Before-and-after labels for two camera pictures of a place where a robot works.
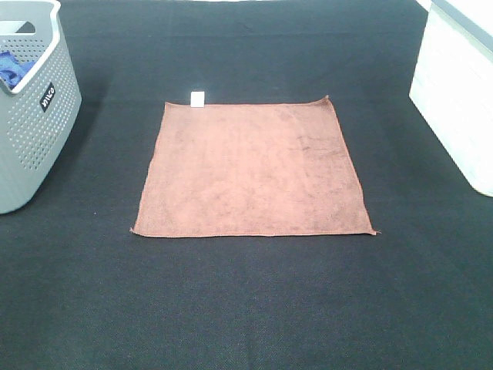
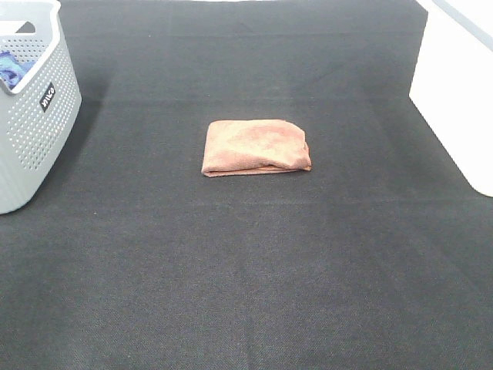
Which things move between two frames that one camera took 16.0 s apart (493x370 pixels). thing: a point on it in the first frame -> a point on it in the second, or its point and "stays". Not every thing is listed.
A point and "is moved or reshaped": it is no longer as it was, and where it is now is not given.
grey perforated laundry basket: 38,109 stays
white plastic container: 452,87 stays
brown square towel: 250,169 is moved or reshaped
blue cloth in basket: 13,71 stays
